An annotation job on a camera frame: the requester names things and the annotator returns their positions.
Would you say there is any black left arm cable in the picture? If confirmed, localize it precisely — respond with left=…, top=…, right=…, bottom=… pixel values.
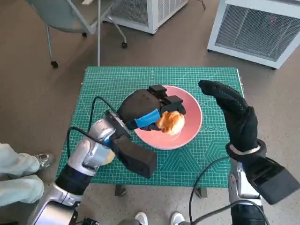
left=89, top=96, right=119, bottom=132
left=67, top=127, right=104, bottom=165

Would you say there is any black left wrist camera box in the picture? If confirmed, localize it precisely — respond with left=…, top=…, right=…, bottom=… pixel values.
left=110, top=135, right=158, bottom=179

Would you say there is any round yellow toy bun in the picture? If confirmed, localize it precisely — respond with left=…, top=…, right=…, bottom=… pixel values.
left=103, top=150, right=116, bottom=165

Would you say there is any white shoe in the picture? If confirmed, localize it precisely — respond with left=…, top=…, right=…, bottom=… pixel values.
left=135, top=211, right=149, bottom=225
left=170, top=211, right=186, bottom=225

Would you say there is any person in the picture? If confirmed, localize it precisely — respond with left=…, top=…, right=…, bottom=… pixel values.
left=0, top=142, right=56, bottom=208

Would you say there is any pink bowl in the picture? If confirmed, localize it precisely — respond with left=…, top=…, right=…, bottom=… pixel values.
left=134, top=85, right=203, bottom=150

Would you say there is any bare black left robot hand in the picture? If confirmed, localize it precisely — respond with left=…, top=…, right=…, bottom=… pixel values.
left=116, top=84, right=187, bottom=132

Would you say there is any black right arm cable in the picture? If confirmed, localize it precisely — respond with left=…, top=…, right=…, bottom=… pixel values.
left=189, top=156, right=232, bottom=224

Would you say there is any white metal pole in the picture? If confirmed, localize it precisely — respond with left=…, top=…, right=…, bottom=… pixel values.
left=97, top=0, right=102, bottom=67

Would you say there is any green cutting mat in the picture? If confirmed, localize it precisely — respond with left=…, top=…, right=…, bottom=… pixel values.
left=55, top=66, right=246, bottom=188

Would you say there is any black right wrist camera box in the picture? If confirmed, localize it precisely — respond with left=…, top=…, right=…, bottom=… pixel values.
left=246, top=156, right=300, bottom=206

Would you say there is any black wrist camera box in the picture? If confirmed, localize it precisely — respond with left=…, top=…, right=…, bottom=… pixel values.
left=110, top=135, right=158, bottom=179
left=246, top=156, right=300, bottom=206

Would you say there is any orange twisted toy bread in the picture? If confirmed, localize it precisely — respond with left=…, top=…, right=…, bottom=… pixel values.
left=156, top=111, right=186, bottom=136

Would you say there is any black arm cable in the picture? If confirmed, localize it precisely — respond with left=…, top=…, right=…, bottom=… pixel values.
left=189, top=156, right=232, bottom=224
left=67, top=127, right=104, bottom=165
left=89, top=96, right=119, bottom=132

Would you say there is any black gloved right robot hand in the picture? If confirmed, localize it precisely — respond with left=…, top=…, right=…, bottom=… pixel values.
left=198, top=80, right=259, bottom=153

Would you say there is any grey office chair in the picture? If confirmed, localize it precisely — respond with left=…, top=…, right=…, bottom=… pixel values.
left=25, top=0, right=129, bottom=68

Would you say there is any white mesh cabinet unit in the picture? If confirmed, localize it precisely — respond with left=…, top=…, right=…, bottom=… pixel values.
left=207, top=0, right=300, bottom=70
left=103, top=0, right=189, bottom=35

